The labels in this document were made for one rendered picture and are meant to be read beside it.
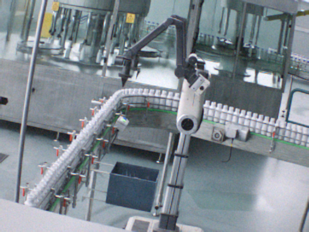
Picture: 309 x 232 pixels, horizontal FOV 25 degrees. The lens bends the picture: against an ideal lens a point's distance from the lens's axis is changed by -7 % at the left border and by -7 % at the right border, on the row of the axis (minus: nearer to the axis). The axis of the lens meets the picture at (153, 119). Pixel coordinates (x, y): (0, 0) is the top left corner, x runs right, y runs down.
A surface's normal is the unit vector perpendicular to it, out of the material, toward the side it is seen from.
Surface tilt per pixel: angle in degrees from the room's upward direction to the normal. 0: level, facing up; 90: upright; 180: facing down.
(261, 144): 90
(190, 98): 90
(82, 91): 90
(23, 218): 0
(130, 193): 90
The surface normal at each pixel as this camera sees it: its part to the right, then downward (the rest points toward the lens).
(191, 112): -0.12, 0.37
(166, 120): 0.01, 0.22
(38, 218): 0.18, -0.96
